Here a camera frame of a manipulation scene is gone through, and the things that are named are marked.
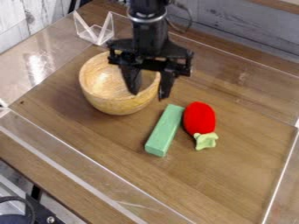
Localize black metal bracket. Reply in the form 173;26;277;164
25;185;65;224

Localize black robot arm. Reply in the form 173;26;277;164
107;0;193;100

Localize black cable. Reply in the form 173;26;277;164
0;195;39;224

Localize red plush strawberry toy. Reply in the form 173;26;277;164
183;101;219;151

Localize clear acrylic corner bracket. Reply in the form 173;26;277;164
72;11;115;46

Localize clear acrylic tray walls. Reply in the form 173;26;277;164
0;20;299;224

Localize green rectangular block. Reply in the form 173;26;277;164
144;104;184;158

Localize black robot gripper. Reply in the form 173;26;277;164
107;8;193;100

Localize brown wooden bowl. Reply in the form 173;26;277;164
79;52;160;116

